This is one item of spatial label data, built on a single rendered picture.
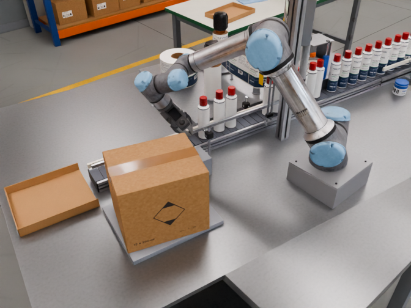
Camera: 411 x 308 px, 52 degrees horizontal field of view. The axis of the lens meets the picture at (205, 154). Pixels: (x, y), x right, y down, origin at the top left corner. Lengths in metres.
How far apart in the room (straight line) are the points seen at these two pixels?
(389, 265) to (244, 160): 0.72
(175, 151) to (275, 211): 0.47
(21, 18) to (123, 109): 3.90
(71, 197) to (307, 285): 0.95
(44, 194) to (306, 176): 1.04
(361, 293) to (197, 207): 0.58
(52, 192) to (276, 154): 0.96
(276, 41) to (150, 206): 0.64
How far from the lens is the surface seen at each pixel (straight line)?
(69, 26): 5.34
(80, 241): 1.59
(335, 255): 1.54
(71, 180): 1.84
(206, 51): 1.58
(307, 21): 1.76
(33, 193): 1.83
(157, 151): 1.44
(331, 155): 1.48
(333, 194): 1.64
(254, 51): 1.34
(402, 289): 2.21
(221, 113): 1.87
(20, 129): 2.25
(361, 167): 1.73
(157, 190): 1.32
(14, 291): 2.63
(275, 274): 1.45
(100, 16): 5.54
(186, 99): 2.18
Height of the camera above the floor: 1.99
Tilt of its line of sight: 38 degrees down
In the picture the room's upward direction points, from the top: 1 degrees counter-clockwise
